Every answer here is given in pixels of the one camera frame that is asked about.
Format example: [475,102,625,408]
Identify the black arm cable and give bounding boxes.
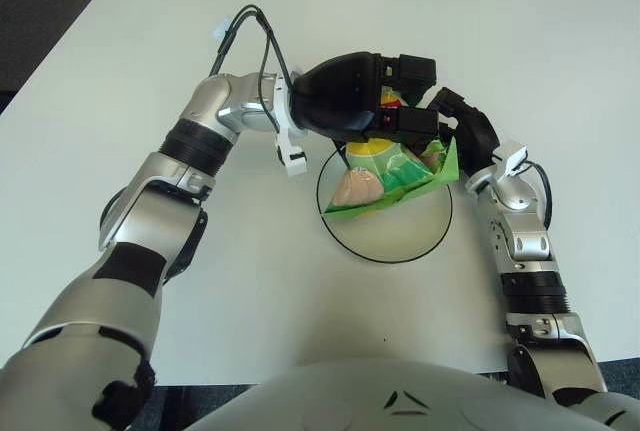
[522,160,555,227]
[208,4,296,135]

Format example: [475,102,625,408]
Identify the white plate with black rim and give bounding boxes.
[316,143,454,265]

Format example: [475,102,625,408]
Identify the grey robot torso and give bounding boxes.
[184,358,640,431]

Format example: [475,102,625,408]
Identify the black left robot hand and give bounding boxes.
[291,51,440,144]

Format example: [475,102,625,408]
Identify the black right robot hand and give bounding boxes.
[430,86,501,175]

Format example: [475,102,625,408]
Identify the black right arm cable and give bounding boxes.
[522,160,555,227]

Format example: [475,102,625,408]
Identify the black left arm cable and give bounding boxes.
[208,4,296,135]

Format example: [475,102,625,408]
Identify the green chips snack bag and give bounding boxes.
[322,81,461,221]

